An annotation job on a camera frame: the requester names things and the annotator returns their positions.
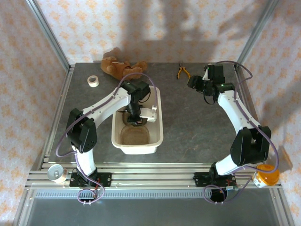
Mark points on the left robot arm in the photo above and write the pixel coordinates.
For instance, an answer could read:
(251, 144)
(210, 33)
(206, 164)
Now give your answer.
(105, 106)

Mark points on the small green circuit board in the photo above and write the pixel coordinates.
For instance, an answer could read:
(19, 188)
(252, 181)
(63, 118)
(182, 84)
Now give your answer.
(232, 188)

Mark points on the aluminium frame post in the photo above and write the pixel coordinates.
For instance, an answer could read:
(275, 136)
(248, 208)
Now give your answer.
(49, 33)
(256, 33)

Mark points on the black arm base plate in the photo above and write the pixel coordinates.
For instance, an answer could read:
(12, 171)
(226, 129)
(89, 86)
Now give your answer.
(103, 180)
(201, 179)

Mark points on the aluminium front rail frame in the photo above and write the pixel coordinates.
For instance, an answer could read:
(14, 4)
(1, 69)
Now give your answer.
(152, 171)

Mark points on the grey metal front panel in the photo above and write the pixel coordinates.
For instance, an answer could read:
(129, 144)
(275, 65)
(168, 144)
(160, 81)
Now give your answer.
(150, 212)

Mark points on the brown plush teddy bear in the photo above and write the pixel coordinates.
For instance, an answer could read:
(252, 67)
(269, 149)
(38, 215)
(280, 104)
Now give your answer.
(120, 68)

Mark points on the silver tin can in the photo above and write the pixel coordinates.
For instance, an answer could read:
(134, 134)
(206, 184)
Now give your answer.
(56, 173)

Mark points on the white masking tape roll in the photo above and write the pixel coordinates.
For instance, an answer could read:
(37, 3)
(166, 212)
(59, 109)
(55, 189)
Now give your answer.
(93, 81)

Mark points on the cup with orange lid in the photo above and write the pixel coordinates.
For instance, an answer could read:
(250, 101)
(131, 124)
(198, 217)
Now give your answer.
(266, 175)

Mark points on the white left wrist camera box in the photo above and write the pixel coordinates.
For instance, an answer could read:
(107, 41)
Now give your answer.
(148, 114)

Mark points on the yellow black pliers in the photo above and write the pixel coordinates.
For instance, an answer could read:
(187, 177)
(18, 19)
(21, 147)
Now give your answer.
(181, 71)

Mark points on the white plastic bin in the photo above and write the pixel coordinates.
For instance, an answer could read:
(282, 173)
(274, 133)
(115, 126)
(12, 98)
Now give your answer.
(156, 131)

